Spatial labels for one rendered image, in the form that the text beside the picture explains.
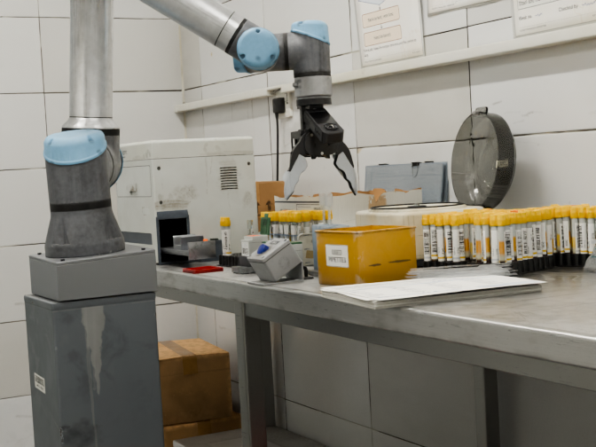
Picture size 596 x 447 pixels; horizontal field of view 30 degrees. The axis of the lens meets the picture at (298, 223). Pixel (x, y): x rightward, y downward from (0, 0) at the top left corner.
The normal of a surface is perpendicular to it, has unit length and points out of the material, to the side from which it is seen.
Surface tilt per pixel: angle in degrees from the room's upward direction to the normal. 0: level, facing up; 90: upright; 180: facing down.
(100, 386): 90
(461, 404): 90
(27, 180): 90
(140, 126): 90
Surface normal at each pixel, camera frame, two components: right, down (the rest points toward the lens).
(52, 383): -0.88, 0.07
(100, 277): 0.47, 0.02
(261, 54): 0.00, 0.11
